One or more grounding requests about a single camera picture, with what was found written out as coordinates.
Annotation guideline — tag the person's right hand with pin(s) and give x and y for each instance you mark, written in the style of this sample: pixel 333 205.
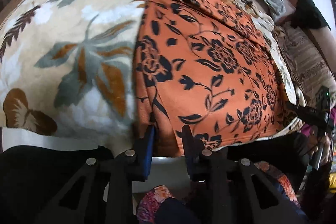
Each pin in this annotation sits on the person's right hand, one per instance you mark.
pixel 326 147

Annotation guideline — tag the orange black floral shirt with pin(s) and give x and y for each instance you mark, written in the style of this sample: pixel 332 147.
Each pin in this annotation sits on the orange black floral shirt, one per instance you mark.
pixel 210 69

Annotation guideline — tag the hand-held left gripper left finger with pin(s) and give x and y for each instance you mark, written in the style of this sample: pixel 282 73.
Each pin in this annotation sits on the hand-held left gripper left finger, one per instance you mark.
pixel 148 150

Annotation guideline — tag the cream leaf print blanket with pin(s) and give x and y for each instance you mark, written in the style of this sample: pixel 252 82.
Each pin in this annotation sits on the cream leaf print blanket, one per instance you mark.
pixel 78 29

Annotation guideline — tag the person's black pants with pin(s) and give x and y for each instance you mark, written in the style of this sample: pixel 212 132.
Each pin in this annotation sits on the person's black pants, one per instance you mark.
pixel 39 182

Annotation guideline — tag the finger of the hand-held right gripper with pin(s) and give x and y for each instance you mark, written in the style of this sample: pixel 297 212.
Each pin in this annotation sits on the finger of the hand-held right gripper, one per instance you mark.
pixel 295 108

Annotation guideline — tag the striped floral sofa cushion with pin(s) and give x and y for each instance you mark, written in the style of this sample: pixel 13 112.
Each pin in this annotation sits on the striped floral sofa cushion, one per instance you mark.
pixel 307 61

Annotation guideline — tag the black cloth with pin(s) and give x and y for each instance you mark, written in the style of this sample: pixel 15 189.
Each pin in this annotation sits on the black cloth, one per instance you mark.
pixel 307 8

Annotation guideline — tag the person's colourful patterned garment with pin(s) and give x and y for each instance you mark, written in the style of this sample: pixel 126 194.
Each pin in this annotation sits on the person's colourful patterned garment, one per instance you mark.
pixel 152 200

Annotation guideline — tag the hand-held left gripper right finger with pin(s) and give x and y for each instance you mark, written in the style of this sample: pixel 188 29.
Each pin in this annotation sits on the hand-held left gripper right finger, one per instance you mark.
pixel 189 148

